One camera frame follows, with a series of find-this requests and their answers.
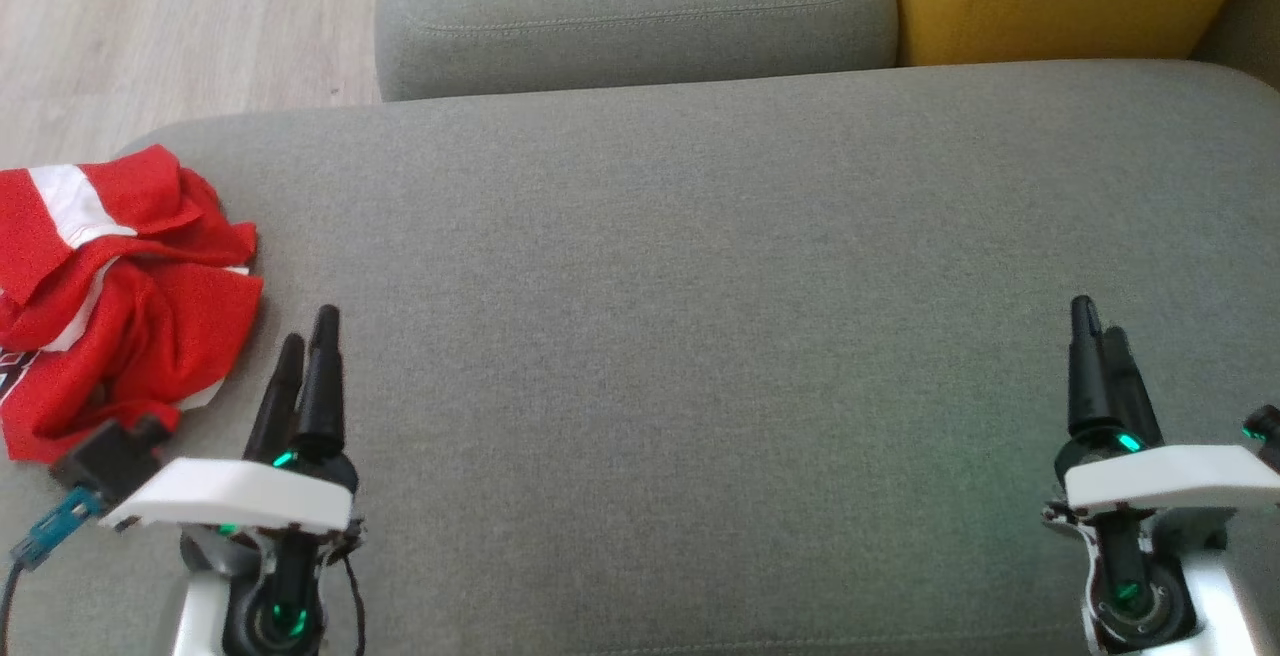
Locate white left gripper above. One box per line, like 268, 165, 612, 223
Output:
100, 304, 361, 577

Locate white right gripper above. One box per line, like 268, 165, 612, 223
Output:
1042, 294, 1280, 552

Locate red jersey white sleeves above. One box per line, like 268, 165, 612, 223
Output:
0, 258, 265, 465

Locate grey sofa corner cushion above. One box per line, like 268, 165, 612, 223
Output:
1190, 0, 1280, 92

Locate grey sofa seat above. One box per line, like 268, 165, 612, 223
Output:
0, 58, 1280, 656

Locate grey sofa back cushion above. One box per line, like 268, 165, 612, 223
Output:
375, 0, 899, 102

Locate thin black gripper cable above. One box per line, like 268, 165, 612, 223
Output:
328, 534, 367, 656

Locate left camera cable teal plug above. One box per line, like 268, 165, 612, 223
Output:
0, 486, 106, 656

